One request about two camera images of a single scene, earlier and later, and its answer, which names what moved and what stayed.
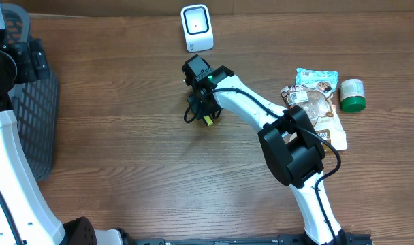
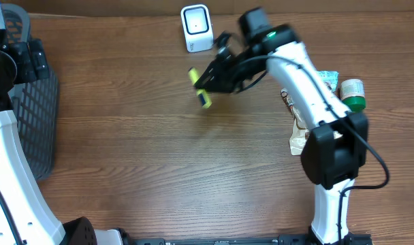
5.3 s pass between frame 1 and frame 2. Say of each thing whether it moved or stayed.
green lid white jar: stayed
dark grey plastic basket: stayed
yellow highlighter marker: moved
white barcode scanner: stayed
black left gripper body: stayed
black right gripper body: moved
